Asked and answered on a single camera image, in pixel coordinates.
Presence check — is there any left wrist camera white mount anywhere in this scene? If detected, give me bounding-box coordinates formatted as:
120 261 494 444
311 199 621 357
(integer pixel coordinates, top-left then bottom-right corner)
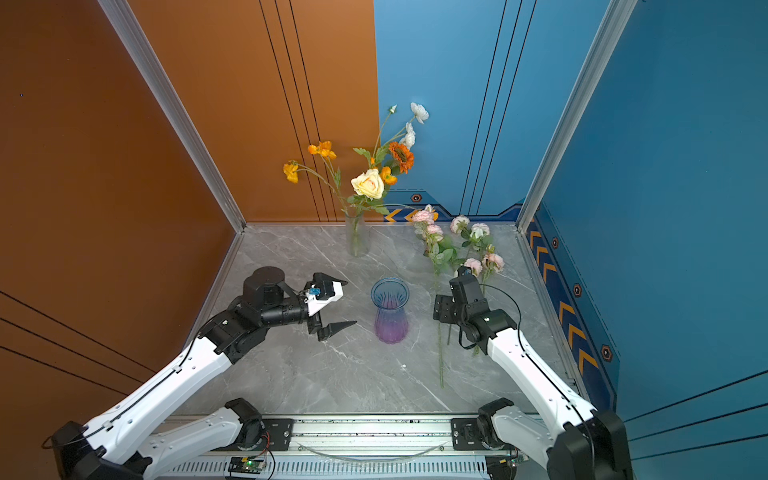
299 279 344 318

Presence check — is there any white ranunculus flower stem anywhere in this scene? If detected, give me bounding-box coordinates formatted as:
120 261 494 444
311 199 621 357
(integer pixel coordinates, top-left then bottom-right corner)
370 102 430 164

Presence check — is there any aluminium corner post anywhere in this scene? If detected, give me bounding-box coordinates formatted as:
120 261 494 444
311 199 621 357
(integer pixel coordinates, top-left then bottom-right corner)
516 0 638 234
98 0 247 234

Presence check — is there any green circuit board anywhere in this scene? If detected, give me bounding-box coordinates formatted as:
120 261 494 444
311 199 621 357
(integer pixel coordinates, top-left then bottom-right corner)
228 456 269 476

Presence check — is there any clear ribbed glass vase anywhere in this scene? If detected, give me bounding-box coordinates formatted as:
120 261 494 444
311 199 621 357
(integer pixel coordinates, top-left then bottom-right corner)
345 210 369 258

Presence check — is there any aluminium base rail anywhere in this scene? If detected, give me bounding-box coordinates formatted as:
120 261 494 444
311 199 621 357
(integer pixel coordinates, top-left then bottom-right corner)
143 413 619 480

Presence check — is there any orange poppy flower stem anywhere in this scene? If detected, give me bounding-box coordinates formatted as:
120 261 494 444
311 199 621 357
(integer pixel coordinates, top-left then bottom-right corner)
283 140 351 215

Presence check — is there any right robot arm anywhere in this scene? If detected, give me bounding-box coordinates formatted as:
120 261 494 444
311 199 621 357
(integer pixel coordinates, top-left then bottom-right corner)
433 295 634 479

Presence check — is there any aluminium corner post right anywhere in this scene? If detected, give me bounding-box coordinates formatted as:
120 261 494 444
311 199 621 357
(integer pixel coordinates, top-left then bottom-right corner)
516 0 638 234

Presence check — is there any cream white rose stem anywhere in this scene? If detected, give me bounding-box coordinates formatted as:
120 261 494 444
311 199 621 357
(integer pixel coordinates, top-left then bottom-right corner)
347 168 389 215

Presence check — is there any pink rose flower stem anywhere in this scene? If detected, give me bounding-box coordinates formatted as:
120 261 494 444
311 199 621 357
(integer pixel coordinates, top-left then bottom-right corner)
450 215 505 283

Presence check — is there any aluminium corner post left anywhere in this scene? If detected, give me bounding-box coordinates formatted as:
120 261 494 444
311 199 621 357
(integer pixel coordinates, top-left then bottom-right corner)
98 0 247 234

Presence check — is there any bright pink rose stem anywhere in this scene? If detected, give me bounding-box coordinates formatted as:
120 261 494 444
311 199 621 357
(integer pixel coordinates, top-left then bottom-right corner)
409 205 460 390

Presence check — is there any orange gerbera flower stem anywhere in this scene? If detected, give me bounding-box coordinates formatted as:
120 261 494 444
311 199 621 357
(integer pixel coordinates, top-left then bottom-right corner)
387 142 415 175

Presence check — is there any purple glass vase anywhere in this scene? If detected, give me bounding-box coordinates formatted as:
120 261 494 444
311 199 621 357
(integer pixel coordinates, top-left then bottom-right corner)
371 277 410 345

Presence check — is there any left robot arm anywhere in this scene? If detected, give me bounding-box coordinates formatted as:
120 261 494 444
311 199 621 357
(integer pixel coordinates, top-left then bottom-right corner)
50 266 351 479

